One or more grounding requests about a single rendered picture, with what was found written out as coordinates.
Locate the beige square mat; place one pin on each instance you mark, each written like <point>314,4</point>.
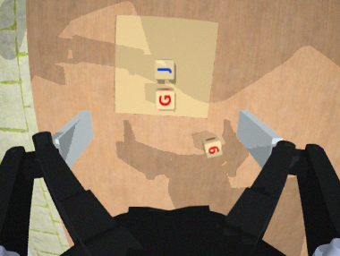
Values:
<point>140,40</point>

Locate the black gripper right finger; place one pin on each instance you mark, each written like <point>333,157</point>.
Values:
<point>247,221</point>

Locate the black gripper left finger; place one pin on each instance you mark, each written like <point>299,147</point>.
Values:
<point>82,213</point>

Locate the cream block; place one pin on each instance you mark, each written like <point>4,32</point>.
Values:
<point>164,69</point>
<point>164,98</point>
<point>212,146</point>

